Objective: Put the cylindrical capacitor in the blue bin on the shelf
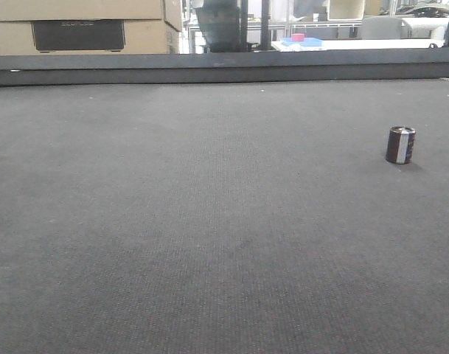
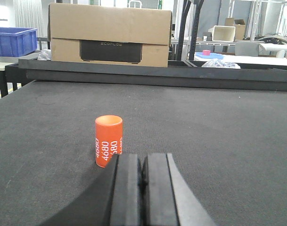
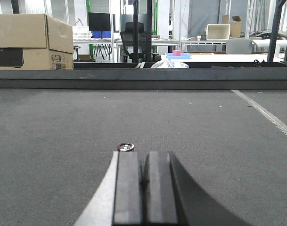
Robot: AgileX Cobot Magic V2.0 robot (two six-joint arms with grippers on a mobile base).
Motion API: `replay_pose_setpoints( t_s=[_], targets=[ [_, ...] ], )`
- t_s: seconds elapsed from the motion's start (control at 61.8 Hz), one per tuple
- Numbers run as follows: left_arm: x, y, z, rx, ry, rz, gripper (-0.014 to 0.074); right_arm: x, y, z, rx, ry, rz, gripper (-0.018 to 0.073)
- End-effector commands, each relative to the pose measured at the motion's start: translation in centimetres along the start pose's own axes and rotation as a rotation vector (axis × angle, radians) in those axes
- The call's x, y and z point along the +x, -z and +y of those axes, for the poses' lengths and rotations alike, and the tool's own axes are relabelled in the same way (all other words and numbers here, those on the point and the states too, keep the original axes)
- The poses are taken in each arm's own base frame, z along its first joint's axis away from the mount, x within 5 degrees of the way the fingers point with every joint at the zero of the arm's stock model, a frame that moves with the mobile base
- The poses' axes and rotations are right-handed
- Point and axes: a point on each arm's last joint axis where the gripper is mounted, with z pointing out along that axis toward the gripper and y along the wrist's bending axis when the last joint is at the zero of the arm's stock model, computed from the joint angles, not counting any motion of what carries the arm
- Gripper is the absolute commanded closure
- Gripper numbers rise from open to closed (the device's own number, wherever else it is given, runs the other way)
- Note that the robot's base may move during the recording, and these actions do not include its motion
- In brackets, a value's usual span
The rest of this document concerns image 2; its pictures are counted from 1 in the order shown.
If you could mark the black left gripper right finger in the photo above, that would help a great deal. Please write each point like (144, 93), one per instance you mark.
(167, 199)

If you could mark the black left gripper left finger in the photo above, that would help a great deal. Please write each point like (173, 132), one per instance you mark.
(113, 199)

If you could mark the orange cylindrical capacitor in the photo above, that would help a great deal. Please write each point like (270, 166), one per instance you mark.
(108, 138)

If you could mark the clear plastic bag right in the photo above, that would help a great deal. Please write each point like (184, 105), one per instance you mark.
(219, 63)

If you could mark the clear plastic bag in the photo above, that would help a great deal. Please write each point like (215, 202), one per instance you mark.
(219, 63)
(44, 55)

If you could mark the blue flat tray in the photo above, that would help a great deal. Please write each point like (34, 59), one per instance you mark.
(211, 56)

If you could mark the pink small block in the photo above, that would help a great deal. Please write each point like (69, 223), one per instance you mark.
(206, 52)

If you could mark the clear plastic bag left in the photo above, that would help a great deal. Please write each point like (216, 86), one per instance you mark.
(44, 55)

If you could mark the grey chair back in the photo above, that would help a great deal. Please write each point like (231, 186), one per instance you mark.
(247, 48)

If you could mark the white open box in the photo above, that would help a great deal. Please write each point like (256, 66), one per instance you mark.
(222, 33)

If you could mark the small brown cardboard box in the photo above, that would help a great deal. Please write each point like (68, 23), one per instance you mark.
(240, 27)

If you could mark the blue plastic crate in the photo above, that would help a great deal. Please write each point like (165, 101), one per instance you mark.
(17, 41)

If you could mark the black metal post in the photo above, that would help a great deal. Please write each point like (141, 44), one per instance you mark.
(184, 14)

